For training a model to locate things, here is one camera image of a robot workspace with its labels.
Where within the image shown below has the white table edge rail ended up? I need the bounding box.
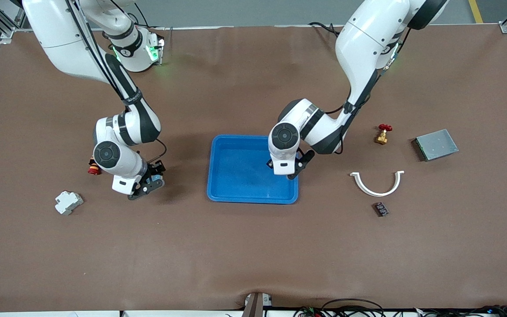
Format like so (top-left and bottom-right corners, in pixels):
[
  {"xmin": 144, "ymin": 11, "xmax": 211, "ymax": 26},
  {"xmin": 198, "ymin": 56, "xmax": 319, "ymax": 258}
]
[{"xmin": 0, "ymin": 310, "xmax": 298, "ymax": 317}]

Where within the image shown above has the black base power cable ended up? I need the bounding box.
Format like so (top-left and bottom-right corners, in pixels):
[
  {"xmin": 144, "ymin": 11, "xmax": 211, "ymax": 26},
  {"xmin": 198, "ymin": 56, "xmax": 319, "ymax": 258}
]
[{"xmin": 309, "ymin": 21, "xmax": 346, "ymax": 38}]

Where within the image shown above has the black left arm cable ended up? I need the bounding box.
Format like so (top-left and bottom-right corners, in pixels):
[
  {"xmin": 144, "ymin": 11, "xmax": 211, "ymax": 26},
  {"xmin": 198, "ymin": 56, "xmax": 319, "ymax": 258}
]
[{"xmin": 324, "ymin": 26, "xmax": 412, "ymax": 155}]

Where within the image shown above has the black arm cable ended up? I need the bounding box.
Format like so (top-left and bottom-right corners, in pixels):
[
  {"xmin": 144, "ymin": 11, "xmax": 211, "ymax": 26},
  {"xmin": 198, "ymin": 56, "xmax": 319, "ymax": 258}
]
[
  {"xmin": 64, "ymin": 0, "xmax": 168, "ymax": 163},
  {"xmin": 324, "ymin": 26, "xmax": 412, "ymax": 155}
]

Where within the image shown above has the white half-round pipe clamp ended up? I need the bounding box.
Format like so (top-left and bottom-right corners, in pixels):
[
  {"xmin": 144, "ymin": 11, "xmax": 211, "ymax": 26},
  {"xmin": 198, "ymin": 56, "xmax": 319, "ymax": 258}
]
[{"xmin": 350, "ymin": 170, "xmax": 405, "ymax": 197}]

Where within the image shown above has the black cable bundle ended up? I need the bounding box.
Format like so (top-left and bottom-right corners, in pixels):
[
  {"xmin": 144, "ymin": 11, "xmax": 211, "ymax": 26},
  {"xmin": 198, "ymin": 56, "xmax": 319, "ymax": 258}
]
[{"xmin": 293, "ymin": 299, "xmax": 507, "ymax": 317}]

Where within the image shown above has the blue plastic tray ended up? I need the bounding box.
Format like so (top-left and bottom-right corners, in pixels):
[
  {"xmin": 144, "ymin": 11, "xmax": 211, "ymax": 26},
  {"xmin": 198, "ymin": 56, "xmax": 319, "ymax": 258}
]
[{"xmin": 206, "ymin": 134, "xmax": 299, "ymax": 205}]

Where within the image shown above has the brass valve with red handle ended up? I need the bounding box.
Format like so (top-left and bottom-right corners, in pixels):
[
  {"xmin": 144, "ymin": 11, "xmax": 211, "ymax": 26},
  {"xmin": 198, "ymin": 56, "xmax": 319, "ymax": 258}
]
[{"xmin": 375, "ymin": 124, "xmax": 393, "ymax": 145}]

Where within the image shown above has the grey table edge bracket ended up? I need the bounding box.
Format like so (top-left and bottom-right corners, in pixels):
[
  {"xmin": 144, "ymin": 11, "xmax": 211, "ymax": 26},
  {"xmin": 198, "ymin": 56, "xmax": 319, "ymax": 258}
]
[{"xmin": 242, "ymin": 293, "xmax": 274, "ymax": 317}]

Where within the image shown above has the white circuit breaker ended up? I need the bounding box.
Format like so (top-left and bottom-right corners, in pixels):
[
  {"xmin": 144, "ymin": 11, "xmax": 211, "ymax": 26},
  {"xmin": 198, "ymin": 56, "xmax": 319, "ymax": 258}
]
[{"xmin": 55, "ymin": 190, "xmax": 84, "ymax": 216}]

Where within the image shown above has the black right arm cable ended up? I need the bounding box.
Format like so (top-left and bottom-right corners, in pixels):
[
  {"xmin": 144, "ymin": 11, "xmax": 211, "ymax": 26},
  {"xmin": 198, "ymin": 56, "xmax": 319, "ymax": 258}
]
[{"xmin": 64, "ymin": 0, "xmax": 168, "ymax": 163}]

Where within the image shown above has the silver metal module box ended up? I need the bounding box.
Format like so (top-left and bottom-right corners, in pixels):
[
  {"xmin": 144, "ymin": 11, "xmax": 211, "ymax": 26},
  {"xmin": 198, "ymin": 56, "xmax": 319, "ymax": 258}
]
[{"xmin": 412, "ymin": 129, "xmax": 459, "ymax": 162}]

